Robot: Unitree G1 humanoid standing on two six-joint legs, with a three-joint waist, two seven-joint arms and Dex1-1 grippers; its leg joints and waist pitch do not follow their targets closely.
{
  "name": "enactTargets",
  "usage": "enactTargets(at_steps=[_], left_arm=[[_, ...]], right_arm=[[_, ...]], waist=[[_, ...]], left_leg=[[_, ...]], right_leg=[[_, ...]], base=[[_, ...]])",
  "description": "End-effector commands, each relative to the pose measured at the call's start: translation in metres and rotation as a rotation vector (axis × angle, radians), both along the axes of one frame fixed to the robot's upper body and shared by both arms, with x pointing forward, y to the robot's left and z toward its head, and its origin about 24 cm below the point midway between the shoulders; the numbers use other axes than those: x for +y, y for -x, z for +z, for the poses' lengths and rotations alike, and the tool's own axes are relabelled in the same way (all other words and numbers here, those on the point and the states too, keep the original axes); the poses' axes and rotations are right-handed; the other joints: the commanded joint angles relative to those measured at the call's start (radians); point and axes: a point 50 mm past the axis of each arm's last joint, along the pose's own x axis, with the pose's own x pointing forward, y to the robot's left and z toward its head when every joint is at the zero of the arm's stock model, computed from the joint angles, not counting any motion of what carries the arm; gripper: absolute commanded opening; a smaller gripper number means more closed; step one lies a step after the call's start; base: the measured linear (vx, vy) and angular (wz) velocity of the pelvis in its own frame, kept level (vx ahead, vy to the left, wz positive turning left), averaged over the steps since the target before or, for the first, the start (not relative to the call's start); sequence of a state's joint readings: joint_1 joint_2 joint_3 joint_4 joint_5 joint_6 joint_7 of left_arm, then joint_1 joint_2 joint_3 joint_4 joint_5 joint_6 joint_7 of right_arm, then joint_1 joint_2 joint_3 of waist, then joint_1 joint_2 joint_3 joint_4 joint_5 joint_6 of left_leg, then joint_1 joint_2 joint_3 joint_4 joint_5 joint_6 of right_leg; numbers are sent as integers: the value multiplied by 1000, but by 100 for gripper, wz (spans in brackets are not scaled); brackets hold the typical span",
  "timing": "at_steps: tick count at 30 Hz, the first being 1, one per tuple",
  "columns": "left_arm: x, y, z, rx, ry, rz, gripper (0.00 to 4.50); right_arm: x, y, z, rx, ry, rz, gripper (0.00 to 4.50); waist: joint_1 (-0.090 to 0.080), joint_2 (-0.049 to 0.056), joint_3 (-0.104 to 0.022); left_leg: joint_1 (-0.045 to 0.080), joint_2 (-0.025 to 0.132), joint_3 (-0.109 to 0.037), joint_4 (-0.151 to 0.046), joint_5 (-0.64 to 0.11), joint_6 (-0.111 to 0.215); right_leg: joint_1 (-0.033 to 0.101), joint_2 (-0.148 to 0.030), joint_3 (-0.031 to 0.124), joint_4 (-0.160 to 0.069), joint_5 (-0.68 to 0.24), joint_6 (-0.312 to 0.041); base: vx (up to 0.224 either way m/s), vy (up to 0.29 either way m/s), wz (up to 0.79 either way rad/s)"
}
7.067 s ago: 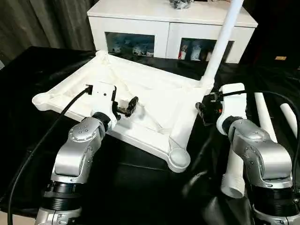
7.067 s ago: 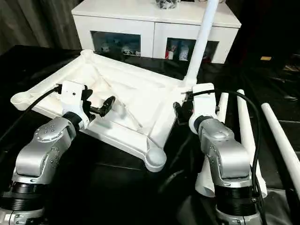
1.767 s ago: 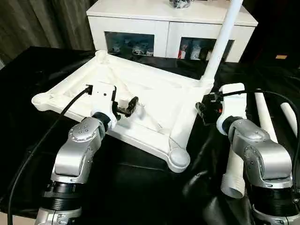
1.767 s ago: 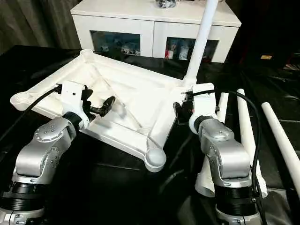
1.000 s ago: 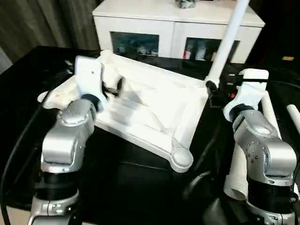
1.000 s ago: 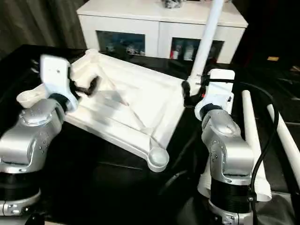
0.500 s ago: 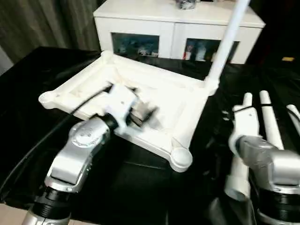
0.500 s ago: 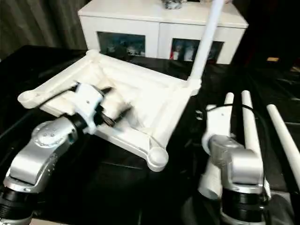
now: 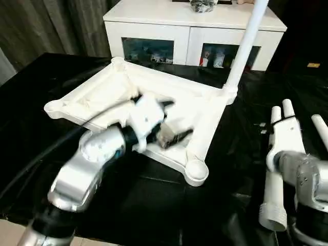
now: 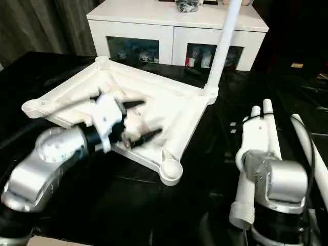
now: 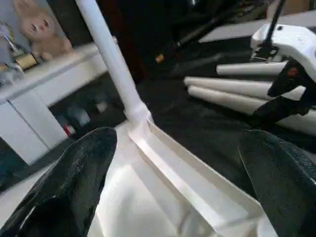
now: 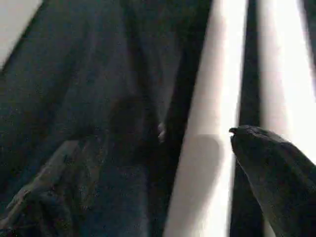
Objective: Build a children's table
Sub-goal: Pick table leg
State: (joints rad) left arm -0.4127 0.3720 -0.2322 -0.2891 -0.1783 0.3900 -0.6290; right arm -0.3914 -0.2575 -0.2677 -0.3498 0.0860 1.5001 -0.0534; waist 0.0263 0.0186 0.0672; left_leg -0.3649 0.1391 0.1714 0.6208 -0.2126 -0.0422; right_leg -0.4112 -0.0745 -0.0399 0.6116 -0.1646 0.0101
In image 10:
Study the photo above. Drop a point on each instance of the white plastic table top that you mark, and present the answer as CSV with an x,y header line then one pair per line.
x,y
174,112

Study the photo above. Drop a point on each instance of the white plastic table leg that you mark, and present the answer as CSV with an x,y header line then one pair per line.
x,y
225,33
243,200
271,128
305,138

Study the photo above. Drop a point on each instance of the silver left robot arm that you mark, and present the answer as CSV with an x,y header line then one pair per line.
x,y
38,166

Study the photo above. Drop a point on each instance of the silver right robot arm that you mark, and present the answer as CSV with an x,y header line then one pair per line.
x,y
282,179

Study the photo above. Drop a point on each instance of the black table mat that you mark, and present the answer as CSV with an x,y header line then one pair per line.
x,y
128,210

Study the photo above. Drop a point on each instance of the white cabinet with glass doors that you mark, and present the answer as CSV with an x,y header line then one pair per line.
x,y
143,25

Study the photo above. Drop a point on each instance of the small yellow label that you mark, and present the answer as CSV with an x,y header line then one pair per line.
x,y
297,65

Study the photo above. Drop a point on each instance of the black white spotted toy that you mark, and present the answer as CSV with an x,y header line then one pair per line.
x,y
187,5

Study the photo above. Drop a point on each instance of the black cabinet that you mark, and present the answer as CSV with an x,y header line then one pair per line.
x,y
294,28

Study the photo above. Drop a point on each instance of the grey curtain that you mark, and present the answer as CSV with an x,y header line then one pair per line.
x,y
38,25

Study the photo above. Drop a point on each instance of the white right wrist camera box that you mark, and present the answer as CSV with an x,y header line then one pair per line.
x,y
256,133

